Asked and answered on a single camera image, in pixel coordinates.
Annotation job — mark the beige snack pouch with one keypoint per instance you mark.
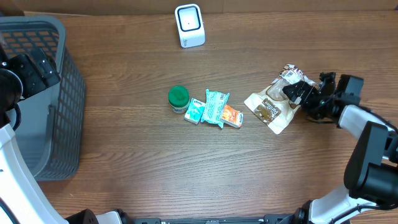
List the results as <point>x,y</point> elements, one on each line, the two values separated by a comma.
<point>271,105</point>

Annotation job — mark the green lid jar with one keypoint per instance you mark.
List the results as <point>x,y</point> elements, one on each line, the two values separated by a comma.
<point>179,99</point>

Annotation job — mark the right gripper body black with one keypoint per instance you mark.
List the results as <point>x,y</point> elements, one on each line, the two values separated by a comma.
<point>318,104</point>

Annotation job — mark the orange Kleenex tissue pack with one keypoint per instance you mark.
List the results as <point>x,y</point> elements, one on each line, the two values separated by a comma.
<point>232,117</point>

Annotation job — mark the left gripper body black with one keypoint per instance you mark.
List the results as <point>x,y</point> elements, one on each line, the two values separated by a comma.
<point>32,79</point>

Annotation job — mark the white barcode scanner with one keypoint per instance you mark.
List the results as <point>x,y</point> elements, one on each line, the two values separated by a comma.
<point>190,25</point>

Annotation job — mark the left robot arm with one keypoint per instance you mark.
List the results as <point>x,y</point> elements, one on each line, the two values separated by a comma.
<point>22,200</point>

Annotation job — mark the grey plastic basket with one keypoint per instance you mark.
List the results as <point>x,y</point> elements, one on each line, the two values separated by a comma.
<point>49,135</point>

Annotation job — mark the teal wipes packet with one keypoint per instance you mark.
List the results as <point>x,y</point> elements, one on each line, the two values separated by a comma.
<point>214,107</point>

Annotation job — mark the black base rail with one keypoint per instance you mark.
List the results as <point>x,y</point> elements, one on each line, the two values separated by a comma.
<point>269,219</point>

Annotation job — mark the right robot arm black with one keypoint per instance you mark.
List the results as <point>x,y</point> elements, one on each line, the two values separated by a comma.
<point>370,178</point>

